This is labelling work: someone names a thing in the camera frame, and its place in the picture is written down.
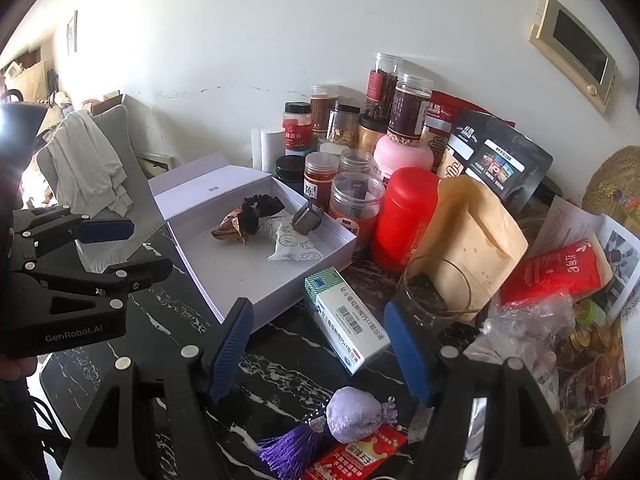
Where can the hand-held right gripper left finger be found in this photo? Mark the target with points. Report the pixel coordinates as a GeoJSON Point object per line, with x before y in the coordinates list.
{"type": "Point", "coordinates": [230, 350]}

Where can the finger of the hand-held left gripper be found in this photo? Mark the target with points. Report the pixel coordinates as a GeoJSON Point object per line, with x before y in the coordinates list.
{"type": "Point", "coordinates": [145, 270]}
{"type": "Point", "coordinates": [107, 230]}

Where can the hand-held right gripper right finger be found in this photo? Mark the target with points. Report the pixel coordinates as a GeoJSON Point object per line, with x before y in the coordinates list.
{"type": "Point", "coordinates": [407, 350]}

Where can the pale lavender box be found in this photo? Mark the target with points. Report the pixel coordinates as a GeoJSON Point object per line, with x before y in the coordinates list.
{"type": "Point", "coordinates": [235, 270]}

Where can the lavender sachet with purple tassel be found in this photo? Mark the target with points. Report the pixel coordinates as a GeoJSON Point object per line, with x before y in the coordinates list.
{"type": "Point", "coordinates": [350, 412]}

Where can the brown gold candy packet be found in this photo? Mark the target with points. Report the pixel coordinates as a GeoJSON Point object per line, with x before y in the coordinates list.
{"type": "Point", "coordinates": [227, 227]}

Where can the white printed packet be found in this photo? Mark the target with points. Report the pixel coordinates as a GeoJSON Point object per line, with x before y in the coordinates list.
{"type": "Point", "coordinates": [290, 245]}

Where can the red snack packet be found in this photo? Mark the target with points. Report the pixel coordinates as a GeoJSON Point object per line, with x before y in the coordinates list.
{"type": "Point", "coordinates": [350, 457]}

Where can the dark dotted hair scrunchie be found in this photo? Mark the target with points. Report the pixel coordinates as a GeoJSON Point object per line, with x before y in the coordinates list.
{"type": "Point", "coordinates": [257, 210]}

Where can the grey binder clip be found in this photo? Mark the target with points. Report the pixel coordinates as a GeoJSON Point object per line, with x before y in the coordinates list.
{"type": "Point", "coordinates": [307, 217]}

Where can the person's left hand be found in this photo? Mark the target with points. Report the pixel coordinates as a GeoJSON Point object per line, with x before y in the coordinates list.
{"type": "Point", "coordinates": [15, 369]}

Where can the clear glass mug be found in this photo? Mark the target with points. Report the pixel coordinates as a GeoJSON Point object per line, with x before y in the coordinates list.
{"type": "Point", "coordinates": [435, 305]}

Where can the white blue medicine box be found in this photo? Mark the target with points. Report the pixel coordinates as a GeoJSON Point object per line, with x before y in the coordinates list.
{"type": "Point", "coordinates": [350, 320]}

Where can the cardboard box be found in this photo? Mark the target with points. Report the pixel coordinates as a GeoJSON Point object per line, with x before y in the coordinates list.
{"type": "Point", "coordinates": [152, 160]}

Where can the grey chair with clothes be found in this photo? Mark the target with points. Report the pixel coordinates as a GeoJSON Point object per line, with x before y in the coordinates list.
{"type": "Point", "coordinates": [120, 130]}

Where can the clear plastic bag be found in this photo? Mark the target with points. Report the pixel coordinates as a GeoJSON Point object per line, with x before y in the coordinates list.
{"type": "Point", "coordinates": [530, 320]}

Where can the red plastic canister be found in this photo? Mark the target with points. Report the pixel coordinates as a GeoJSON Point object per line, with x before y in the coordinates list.
{"type": "Point", "coordinates": [405, 220]}

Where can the brown kraft paper pouch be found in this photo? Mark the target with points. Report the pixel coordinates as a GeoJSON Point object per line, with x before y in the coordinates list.
{"type": "Point", "coordinates": [480, 240]}

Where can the wide clear jar orange label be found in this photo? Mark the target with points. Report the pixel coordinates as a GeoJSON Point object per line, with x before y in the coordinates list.
{"type": "Point", "coordinates": [357, 200]}

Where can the red foil bag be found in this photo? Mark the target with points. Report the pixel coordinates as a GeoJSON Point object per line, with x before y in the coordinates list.
{"type": "Point", "coordinates": [555, 270]}

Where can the brown paper bag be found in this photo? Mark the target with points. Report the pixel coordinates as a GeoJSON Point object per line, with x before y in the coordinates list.
{"type": "Point", "coordinates": [30, 80]}

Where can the white paper roll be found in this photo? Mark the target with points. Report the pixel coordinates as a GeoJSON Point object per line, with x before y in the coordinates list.
{"type": "Point", "coordinates": [270, 147]}

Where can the black jar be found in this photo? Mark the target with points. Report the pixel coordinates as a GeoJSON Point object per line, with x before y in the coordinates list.
{"type": "Point", "coordinates": [290, 167]}

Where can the gold-lidded jar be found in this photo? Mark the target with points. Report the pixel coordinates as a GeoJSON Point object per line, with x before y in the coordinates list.
{"type": "Point", "coordinates": [590, 340]}

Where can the green cap bottle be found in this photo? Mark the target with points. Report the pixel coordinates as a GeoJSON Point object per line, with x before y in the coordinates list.
{"type": "Point", "coordinates": [593, 312]}

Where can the orange jar with white label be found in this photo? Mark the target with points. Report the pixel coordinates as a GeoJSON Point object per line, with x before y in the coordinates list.
{"type": "Point", "coordinates": [317, 177]}

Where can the pink lidded jar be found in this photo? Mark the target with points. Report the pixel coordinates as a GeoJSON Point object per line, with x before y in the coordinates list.
{"type": "Point", "coordinates": [402, 155]}

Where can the small clear plastic jar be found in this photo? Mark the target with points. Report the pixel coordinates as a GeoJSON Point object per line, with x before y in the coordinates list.
{"type": "Point", "coordinates": [356, 160]}

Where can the white text paper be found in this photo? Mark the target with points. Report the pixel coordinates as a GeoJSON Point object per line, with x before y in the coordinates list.
{"type": "Point", "coordinates": [565, 225]}

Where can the red-label seasoning jar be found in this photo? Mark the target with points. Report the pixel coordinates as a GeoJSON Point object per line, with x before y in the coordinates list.
{"type": "Point", "coordinates": [297, 127]}

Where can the black stand-up pouch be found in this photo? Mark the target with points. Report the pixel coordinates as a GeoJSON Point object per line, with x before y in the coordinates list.
{"type": "Point", "coordinates": [500, 160]}

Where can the black-lidded jar of yellow powder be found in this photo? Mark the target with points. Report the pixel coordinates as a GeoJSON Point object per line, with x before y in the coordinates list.
{"type": "Point", "coordinates": [372, 135]}

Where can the printed photo sheet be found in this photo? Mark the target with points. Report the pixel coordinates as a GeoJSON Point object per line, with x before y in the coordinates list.
{"type": "Point", "coordinates": [620, 260]}

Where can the black-lidded jar of pale slices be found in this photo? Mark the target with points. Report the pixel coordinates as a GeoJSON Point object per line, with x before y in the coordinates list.
{"type": "Point", "coordinates": [342, 127]}

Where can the tall jar of beans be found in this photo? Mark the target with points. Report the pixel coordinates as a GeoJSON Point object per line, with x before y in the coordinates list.
{"type": "Point", "coordinates": [407, 112]}

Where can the clear jar of brown powder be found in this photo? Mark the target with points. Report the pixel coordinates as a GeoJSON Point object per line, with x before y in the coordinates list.
{"type": "Point", "coordinates": [322, 107]}

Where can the red stand-up pouch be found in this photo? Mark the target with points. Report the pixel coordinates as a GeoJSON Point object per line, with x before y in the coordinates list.
{"type": "Point", "coordinates": [442, 110]}

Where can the tall jar of dark dried fruit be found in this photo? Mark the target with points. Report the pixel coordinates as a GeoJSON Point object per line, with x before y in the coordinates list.
{"type": "Point", "coordinates": [382, 85]}

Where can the woven straw hat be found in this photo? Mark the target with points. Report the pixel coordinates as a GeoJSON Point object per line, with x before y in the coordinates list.
{"type": "Point", "coordinates": [615, 180]}

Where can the wall picture frame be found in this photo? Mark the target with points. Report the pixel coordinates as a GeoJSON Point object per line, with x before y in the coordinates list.
{"type": "Point", "coordinates": [72, 32]}

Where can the wall intercom panel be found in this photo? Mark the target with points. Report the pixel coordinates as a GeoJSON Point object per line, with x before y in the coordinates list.
{"type": "Point", "coordinates": [575, 50]}

